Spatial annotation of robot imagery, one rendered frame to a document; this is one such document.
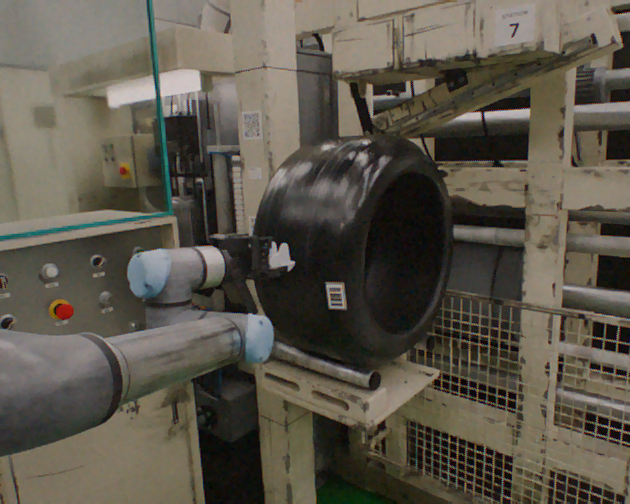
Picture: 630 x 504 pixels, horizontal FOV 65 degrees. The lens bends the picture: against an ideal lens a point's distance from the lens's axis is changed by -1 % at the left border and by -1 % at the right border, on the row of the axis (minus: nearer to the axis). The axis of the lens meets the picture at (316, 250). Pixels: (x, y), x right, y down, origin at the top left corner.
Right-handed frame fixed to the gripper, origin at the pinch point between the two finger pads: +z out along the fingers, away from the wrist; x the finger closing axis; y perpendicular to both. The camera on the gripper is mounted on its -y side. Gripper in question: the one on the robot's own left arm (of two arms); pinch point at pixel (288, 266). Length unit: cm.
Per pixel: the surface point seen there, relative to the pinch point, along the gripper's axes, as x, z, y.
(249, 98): 33, 18, 40
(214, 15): 80, 42, 77
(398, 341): -12.4, 26.4, -19.4
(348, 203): -9.9, 7.0, 13.9
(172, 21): 940, 596, 373
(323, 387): 1.6, 15.4, -32.0
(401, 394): -10, 34, -36
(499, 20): -25, 42, 57
